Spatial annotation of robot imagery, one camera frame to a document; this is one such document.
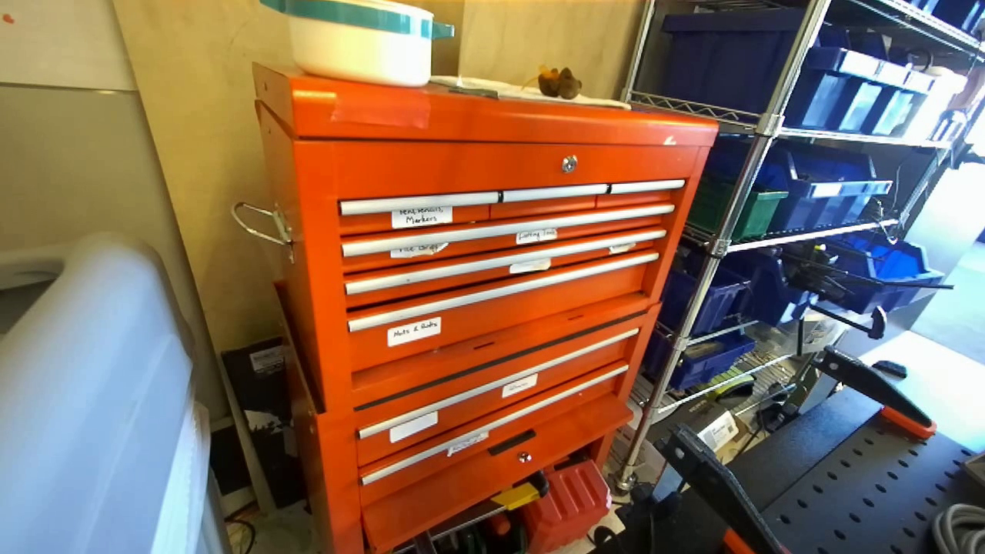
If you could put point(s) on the white cloth sheet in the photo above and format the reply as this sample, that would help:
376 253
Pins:
494 90

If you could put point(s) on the small brown doll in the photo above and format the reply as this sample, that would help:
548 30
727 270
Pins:
559 82

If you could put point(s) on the white bowl teal stripe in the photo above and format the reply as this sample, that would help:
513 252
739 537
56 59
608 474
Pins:
358 51

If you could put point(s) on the blue open storage bin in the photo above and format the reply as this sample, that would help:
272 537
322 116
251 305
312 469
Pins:
896 266

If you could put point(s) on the red plastic case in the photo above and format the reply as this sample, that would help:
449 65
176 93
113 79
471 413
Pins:
571 503

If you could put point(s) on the yellow tool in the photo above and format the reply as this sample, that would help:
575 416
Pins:
516 497

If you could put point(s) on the blue storage bin white label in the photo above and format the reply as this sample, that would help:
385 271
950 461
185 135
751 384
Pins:
820 203

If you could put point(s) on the translucent plastic storage bin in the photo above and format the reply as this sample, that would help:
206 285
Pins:
93 410

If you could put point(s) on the dark blue storage bin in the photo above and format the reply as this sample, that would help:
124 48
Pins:
727 56
727 293
703 359

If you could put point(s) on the green storage bin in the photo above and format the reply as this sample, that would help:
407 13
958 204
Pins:
754 214

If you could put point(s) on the orange metal tool chest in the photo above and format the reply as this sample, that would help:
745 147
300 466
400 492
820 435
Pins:
462 155

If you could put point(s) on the black box white labels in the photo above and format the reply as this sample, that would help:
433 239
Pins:
263 410

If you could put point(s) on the blue storage bin row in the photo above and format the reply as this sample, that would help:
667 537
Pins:
863 98

